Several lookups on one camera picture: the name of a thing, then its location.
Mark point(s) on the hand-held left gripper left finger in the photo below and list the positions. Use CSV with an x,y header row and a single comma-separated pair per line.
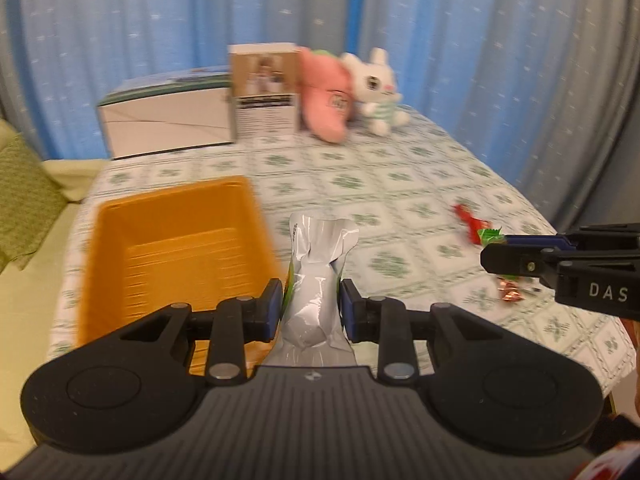
x,y
274,305

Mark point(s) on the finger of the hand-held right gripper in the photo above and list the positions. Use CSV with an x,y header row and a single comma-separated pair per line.
x,y
520,260
535,241

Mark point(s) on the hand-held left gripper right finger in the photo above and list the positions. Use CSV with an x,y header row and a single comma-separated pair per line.
x,y
346,310

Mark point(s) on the orange foil candy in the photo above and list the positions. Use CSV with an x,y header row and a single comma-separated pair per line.
x,y
510,290

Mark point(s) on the green candy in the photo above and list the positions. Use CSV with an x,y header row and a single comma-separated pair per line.
x,y
490,235

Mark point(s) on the silver snack packet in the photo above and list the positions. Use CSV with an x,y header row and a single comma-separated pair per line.
x,y
312,280

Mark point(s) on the red candy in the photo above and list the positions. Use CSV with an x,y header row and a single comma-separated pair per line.
x,y
470,222

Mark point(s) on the orange plastic basket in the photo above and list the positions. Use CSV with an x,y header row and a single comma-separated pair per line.
x,y
175,240

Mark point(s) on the green floral tablecloth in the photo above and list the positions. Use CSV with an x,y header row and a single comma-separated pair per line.
x,y
400,185

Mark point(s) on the person's patterned clothing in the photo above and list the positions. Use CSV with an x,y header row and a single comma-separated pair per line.
x,y
615,450

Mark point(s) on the small brown product box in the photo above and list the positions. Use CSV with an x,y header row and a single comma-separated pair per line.
x,y
262,95

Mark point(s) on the flat white cardboard box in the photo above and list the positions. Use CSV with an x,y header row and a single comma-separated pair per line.
x,y
165,120

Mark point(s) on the pink plush toy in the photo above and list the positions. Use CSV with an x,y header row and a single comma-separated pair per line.
x,y
325,95

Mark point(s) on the white bunny plush toy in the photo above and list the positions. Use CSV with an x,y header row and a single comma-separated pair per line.
x,y
380,90

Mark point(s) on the light green sofa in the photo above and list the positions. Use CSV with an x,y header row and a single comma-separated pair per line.
x,y
30,310

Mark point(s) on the green zigzag cushion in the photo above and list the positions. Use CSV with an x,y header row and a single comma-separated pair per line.
x,y
25,195

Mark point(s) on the blue star-print curtain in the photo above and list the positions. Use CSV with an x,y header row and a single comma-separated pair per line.
x,y
150,20

